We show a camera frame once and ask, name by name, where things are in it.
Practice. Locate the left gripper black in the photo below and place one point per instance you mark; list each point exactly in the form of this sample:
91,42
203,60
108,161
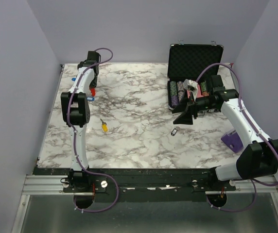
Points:
93,84

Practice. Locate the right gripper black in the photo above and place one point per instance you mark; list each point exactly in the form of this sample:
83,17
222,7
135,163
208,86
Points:
185,118

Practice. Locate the red handled metal key holder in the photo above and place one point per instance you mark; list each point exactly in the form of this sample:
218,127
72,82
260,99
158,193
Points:
93,91

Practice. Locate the key with blue label tag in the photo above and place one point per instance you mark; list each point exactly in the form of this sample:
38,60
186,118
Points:
90,98

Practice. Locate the key with black tag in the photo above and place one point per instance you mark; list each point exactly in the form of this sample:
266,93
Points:
175,130

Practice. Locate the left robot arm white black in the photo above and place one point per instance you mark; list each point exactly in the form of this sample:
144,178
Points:
76,115

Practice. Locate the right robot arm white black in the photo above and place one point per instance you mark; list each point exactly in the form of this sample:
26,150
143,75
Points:
259,152

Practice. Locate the green purple chip stack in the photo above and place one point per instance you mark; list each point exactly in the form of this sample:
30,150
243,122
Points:
173,94

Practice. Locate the pink playing card deck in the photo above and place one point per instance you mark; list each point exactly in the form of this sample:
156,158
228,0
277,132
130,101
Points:
199,94

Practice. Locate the key with yellow tag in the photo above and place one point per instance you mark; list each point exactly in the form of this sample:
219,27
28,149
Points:
104,126

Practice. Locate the black poker chip case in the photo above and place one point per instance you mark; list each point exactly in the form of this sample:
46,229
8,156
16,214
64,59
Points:
187,61

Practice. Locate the purple plastic object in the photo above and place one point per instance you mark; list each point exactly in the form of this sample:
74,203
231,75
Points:
232,140

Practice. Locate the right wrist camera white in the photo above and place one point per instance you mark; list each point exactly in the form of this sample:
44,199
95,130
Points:
191,86

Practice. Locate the right aluminium rail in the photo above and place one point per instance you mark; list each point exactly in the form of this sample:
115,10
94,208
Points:
244,187

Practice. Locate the aluminium rail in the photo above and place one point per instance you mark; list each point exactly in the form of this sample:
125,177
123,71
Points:
43,185
244,187

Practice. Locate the black mounting base plate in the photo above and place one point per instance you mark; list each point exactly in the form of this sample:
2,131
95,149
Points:
136,185

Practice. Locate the left aluminium rail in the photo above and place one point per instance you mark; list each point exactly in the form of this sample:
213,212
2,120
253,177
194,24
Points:
43,185

